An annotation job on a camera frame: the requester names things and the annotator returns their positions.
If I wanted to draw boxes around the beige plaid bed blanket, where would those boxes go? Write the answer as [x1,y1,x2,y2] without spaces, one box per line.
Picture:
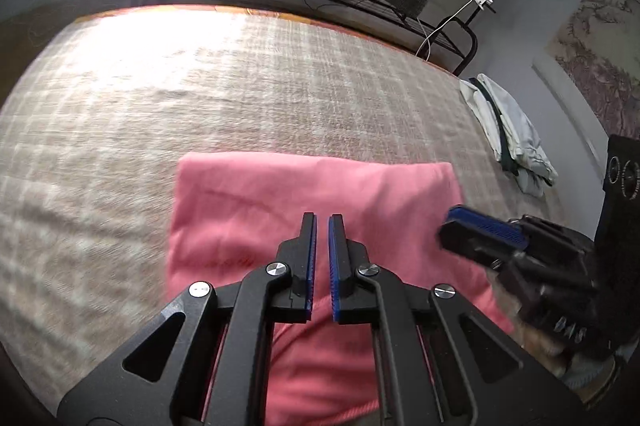
[1,6,564,411]

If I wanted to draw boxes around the folded white clothes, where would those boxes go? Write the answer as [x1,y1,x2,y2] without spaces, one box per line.
[459,74,559,198]

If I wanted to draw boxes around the landscape wall poster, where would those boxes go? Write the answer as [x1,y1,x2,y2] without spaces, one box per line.
[547,0,639,139]

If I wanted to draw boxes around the pink shirt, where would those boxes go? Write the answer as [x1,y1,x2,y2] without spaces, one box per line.
[166,153,512,425]

